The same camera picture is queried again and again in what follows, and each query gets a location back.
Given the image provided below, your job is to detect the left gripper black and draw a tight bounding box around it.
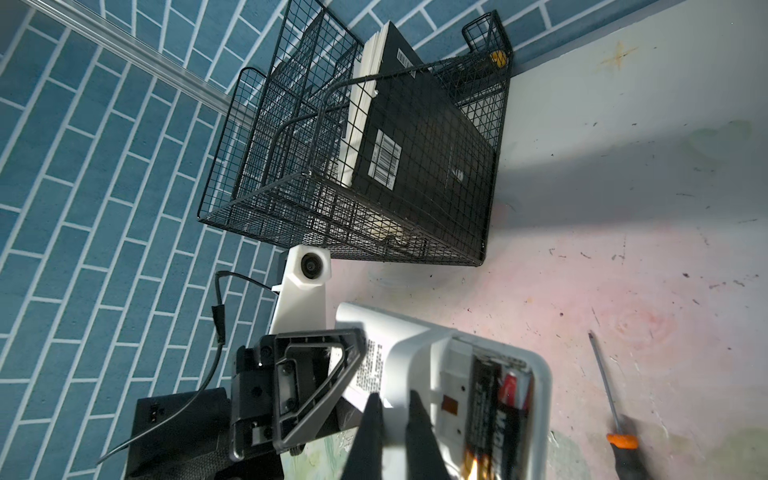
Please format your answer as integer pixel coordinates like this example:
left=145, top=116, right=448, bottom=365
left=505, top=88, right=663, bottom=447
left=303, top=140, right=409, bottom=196
left=124, top=328, right=367, bottom=479

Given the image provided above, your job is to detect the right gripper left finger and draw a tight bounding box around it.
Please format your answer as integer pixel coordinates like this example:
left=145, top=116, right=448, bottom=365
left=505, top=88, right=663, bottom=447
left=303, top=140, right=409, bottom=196
left=340, top=393, right=384, bottom=480

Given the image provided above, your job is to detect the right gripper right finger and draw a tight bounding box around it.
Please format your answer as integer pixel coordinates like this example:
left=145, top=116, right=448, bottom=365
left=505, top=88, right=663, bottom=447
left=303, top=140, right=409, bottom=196
left=406, top=390, right=450, bottom=480

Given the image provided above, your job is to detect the white remote control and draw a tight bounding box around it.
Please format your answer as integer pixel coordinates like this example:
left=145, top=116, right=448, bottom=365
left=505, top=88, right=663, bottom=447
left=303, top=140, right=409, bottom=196
left=336, top=303, right=553, bottom=479

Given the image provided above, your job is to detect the orange black screwdriver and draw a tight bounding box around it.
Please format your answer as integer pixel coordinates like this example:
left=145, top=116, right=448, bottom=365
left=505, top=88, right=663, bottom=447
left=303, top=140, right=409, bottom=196
left=588, top=331, right=651, bottom=480

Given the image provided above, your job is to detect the red black AA battery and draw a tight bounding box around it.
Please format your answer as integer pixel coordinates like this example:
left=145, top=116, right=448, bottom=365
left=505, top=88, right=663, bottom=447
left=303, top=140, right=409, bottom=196
left=491, top=370, right=532, bottom=479

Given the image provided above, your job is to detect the black box in basket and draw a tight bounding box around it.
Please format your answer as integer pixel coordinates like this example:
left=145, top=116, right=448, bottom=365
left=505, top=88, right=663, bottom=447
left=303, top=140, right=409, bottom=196
left=331, top=22, right=493, bottom=234

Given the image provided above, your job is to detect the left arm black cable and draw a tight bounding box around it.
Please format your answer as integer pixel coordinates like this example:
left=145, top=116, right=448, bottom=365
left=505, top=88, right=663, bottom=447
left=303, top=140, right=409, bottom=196
left=95, top=269, right=280, bottom=466

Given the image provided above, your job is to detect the black wire mesh basket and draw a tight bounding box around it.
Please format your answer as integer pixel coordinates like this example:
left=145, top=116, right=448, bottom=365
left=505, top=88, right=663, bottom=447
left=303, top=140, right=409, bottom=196
left=197, top=1, right=513, bottom=266

